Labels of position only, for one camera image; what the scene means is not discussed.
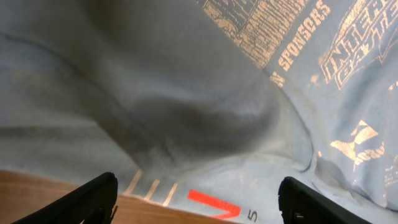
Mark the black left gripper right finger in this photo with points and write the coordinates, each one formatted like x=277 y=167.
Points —
x=300 y=204

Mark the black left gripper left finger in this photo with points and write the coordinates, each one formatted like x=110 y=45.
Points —
x=92 y=203

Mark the light blue printed t-shirt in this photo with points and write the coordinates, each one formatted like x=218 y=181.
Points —
x=218 y=96

